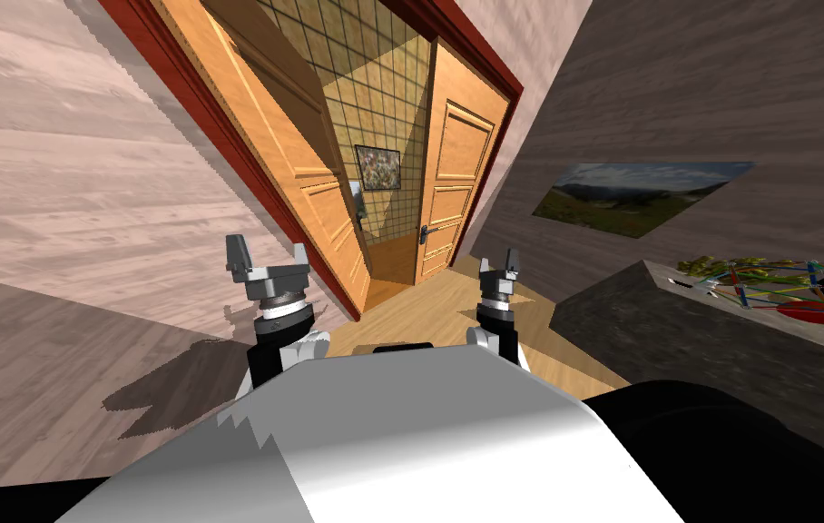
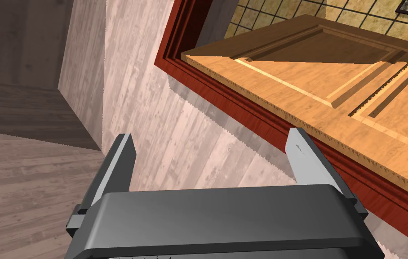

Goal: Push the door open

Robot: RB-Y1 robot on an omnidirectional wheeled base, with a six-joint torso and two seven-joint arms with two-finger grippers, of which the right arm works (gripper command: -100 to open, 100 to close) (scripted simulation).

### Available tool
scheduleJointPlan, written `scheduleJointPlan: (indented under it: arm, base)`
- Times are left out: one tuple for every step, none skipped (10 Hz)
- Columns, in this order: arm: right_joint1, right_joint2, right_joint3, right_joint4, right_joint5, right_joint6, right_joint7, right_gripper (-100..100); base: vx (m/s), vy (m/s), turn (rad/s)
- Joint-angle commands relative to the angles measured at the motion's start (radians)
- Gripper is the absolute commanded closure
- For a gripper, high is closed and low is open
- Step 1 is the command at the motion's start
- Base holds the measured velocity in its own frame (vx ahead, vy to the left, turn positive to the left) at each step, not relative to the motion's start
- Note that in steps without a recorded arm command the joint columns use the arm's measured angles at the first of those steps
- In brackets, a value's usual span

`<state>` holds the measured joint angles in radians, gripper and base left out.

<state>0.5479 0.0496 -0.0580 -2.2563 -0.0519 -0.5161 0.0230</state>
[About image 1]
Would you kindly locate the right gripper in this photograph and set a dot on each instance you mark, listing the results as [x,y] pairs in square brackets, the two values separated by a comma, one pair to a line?
[498,285]

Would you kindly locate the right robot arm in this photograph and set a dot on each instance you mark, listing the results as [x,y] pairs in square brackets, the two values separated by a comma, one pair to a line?
[497,330]

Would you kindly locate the dark stone cabinet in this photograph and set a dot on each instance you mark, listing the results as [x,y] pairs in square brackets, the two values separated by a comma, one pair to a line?
[710,356]

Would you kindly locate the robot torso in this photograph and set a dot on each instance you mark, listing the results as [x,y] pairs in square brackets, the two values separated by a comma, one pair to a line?
[412,436]

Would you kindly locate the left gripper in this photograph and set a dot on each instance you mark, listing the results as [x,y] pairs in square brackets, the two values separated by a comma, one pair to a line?
[278,280]

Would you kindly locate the wide landscape picture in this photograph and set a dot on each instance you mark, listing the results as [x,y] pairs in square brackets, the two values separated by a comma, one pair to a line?
[630,196]

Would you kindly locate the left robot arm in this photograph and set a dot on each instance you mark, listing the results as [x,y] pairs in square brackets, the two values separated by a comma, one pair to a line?
[274,356]

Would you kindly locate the orange wooden door leaf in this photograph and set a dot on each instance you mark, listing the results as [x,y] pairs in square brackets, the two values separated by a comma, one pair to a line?
[288,145]
[459,160]

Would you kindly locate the small framed flower picture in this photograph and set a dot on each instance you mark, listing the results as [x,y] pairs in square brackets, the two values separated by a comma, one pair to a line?
[378,168]

